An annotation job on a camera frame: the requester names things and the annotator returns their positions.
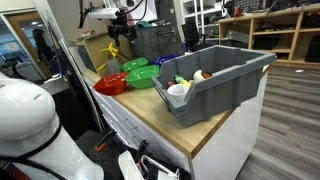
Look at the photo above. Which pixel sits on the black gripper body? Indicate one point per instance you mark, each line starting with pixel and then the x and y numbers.
pixel 121 26

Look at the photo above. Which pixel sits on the blue plastic bowl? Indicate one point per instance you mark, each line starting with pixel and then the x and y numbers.
pixel 166 59

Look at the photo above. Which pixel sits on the white bear plush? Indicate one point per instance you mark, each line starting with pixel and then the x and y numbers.
pixel 198 75

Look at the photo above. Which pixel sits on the orange plush toy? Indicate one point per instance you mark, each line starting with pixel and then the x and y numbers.
pixel 207 75

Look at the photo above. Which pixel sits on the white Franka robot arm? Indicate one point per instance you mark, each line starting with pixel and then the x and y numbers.
pixel 26 113

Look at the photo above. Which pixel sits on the green plastic bowl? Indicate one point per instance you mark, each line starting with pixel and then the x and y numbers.
pixel 135 63
pixel 143 76

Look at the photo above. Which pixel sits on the red plastic bowl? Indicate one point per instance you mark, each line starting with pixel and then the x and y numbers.
pixel 111 83

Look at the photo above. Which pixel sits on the grey plastic tub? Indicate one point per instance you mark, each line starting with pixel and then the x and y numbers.
pixel 220 90

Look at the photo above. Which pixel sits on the yellow clamp bundle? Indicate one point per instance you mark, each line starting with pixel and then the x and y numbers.
pixel 111 50

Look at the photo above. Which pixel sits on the cardboard box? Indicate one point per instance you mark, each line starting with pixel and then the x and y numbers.
pixel 95 46

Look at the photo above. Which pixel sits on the silver metal cylinder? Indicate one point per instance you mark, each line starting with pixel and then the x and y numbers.
pixel 113 66

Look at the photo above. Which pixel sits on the black office chair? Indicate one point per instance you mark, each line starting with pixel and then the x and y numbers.
pixel 193 36

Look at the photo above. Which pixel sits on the small red toy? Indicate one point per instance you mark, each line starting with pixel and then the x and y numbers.
pixel 171 83

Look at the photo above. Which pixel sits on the green toy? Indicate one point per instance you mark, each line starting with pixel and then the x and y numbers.
pixel 179 79

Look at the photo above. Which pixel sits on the white shelf unit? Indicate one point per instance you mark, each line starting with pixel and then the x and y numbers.
pixel 200 13

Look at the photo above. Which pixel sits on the white plastic cup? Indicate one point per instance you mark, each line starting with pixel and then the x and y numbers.
pixel 177 92

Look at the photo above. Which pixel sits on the person in dark clothes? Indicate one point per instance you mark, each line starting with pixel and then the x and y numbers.
pixel 45 50

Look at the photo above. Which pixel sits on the black orange clamp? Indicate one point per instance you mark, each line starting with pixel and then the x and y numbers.
pixel 141 151
pixel 103 141

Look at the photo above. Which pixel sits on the wooden shelf unit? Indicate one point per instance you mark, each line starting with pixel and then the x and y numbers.
pixel 266 33

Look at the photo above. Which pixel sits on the white drawer cabinet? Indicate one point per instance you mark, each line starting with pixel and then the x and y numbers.
pixel 230 146

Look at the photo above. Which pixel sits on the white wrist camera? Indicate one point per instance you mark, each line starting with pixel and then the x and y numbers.
pixel 103 13

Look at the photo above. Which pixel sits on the white plastic bracket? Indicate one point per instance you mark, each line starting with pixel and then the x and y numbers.
pixel 130 166

